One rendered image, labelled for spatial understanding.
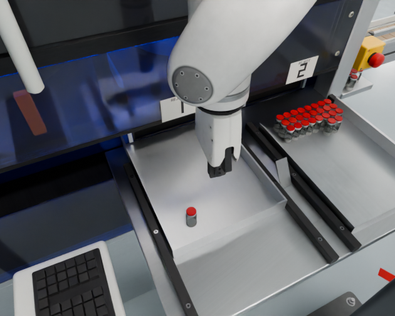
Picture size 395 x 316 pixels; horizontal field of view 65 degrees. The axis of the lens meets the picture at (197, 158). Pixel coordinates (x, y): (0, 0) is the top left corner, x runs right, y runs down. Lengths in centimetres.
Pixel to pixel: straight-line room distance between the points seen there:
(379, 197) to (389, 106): 196
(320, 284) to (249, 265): 104
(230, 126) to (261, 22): 20
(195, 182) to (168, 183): 6
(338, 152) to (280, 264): 35
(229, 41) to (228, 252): 45
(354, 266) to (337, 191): 100
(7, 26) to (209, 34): 27
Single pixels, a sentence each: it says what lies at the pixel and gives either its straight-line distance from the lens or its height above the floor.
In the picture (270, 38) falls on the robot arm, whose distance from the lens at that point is 30.
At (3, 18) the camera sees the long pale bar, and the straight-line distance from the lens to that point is 48.
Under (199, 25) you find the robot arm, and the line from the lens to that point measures 31.
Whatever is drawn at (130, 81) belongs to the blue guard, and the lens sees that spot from 63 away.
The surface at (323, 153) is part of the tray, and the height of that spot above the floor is 88.
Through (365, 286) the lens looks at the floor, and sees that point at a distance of 173.
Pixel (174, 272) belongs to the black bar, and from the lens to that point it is 60.
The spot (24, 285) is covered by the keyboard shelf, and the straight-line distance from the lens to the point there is 78.
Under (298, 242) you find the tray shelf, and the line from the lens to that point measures 68.
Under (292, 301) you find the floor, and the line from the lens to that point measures 159.
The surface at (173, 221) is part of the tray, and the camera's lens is 67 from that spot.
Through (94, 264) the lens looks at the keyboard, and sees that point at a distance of 72.
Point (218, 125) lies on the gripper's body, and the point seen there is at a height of 116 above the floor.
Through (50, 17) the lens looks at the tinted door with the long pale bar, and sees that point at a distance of 57.
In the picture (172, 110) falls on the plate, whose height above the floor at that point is 102.
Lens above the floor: 146
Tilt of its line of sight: 48 degrees down
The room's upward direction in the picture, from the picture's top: straight up
